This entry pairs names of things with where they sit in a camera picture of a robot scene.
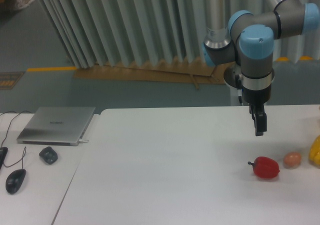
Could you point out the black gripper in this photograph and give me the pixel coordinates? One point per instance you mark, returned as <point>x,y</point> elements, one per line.
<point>257,112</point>

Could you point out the black computer mouse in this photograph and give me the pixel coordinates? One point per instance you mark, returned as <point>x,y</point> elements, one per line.
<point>15,180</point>

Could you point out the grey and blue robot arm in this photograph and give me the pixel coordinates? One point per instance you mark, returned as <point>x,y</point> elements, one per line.
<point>249,40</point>

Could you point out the red bell pepper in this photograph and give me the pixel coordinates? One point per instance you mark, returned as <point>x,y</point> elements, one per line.
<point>265,167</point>

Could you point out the brown egg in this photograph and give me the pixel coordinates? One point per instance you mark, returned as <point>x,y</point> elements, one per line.
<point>292,159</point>

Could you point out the yellow bell pepper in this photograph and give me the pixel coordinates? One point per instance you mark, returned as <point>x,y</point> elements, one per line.
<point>314,152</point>

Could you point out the brown cardboard sheet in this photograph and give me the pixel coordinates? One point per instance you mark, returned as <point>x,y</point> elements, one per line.
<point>195,73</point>

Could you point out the white usb plug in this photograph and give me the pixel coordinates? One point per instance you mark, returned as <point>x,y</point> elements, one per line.
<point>82,141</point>

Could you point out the grey folding partition screen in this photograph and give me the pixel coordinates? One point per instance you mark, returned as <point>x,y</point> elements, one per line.
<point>129,31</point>

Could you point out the silver laptop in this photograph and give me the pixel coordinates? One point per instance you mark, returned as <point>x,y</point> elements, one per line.
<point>63,126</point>

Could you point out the black earbuds case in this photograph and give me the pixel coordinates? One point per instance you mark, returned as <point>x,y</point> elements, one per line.
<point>48,155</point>

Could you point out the black keyboard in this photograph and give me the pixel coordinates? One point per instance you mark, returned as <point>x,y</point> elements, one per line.
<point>3,154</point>

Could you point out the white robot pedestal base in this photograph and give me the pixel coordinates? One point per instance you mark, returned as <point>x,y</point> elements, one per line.
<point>233,92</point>

